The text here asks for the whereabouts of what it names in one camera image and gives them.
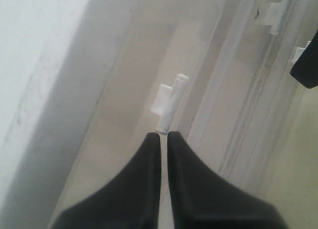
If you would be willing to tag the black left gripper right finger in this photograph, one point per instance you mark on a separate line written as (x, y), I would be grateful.
(201, 199)

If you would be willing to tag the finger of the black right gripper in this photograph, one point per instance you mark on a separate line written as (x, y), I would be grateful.
(305, 69)

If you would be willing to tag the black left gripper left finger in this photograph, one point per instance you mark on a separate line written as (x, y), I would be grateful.
(129, 201)

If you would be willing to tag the clear wide drawer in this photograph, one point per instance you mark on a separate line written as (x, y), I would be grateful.
(282, 101)
(235, 124)

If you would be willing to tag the white plastic drawer cabinet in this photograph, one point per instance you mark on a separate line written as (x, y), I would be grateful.
(60, 102)

